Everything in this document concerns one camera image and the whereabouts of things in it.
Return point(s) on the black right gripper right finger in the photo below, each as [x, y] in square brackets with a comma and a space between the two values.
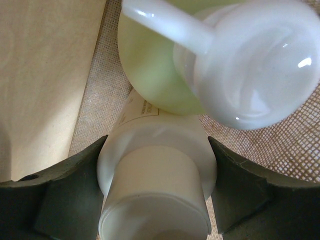
[251, 202]

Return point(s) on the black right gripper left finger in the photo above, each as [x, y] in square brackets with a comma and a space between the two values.
[61, 202]

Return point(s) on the cream bottle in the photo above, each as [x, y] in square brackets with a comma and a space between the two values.
[156, 171]

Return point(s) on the green pump bottle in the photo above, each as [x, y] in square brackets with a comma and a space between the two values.
[250, 64]

